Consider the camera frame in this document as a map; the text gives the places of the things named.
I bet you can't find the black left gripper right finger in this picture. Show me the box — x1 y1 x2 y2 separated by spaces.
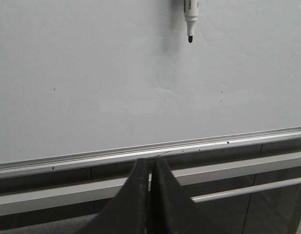
150 159 220 234

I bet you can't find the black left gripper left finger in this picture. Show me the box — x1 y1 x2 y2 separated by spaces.
78 159 149 234

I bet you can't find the white whiteboard marker black tip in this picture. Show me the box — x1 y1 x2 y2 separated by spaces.
183 0 199 43

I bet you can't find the large white whiteboard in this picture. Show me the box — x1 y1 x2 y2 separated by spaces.
0 0 301 176

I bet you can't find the grey horizontal handle bar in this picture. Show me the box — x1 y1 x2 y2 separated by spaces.
191 177 301 203

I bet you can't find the white metal stand frame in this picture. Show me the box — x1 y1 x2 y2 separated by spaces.
0 152 301 216

